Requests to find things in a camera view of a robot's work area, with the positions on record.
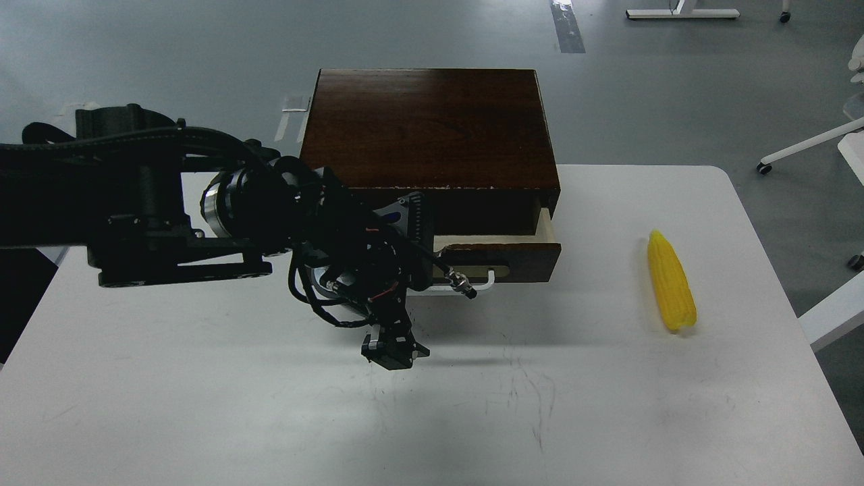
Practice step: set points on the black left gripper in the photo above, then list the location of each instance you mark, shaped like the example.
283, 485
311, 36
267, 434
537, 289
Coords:
353, 265

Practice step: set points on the wooden drawer with white handle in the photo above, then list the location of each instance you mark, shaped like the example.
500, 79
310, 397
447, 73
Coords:
503, 259

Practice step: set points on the yellow corn cob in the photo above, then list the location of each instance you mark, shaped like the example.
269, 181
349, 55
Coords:
674, 298

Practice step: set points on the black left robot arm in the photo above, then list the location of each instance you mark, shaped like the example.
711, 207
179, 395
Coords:
156, 201

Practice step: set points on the dark wooden drawer cabinet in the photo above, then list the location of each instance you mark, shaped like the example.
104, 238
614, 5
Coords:
474, 141

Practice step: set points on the white chair leg with caster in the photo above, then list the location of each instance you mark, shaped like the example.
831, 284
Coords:
764, 166

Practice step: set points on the white table base far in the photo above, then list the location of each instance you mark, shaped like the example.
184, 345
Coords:
682, 10

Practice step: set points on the white table edge right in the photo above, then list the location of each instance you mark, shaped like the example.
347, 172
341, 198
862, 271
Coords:
835, 316

